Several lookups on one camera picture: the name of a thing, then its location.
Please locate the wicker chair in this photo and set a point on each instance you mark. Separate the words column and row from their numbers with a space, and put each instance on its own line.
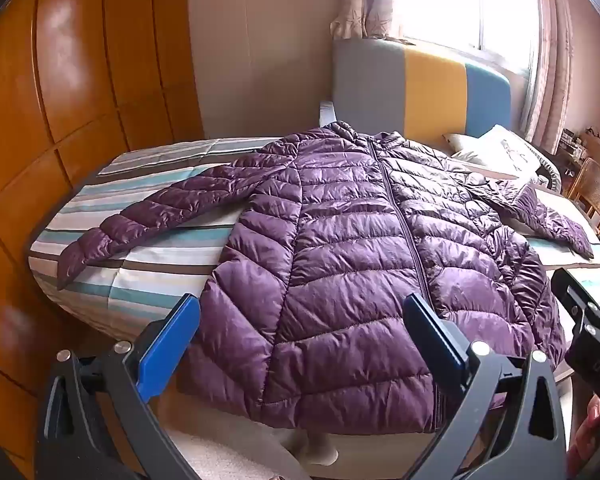
column 597, row 192

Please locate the wooden wardrobe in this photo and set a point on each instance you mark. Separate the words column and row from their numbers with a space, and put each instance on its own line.
column 80, row 85

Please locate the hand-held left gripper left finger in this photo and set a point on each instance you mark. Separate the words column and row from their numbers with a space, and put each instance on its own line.
column 167, row 345

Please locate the plain grey pillow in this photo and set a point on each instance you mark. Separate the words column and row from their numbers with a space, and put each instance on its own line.
column 457, row 142

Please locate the long patterned beige curtain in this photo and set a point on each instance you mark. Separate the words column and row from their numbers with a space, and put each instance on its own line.
column 550, row 60

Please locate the grey padded bed rail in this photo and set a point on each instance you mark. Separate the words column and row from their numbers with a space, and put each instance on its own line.
column 326, row 112

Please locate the person's right hand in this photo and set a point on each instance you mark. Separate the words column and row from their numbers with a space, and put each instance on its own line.
column 592, row 425

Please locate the grey rimmed cushion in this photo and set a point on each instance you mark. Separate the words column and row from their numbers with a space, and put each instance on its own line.
column 547, row 170

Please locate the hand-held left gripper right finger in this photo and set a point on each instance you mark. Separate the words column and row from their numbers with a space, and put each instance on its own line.
column 437, row 345

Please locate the person's socked foot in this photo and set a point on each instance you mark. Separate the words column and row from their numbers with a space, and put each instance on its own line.
column 315, row 452

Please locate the cluttered wooden desk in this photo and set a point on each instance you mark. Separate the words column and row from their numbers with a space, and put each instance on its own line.
column 585, row 142

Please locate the white printed pillow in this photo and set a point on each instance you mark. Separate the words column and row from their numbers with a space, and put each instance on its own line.
column 497, row 152

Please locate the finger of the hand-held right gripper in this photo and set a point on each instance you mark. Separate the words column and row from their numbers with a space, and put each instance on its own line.
column 570, row 290

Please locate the striped bed sheet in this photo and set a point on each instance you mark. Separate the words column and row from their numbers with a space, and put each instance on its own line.
column 145, row 270

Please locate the bright window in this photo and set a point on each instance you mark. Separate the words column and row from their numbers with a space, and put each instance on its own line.
column 470, row 5

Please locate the grey yellow blue armchair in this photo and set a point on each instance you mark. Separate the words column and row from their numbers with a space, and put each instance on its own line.
column 370, row 90

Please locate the purple quilted puffer jacket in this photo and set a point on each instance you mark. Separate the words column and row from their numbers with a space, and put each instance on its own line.
column 340, row 240

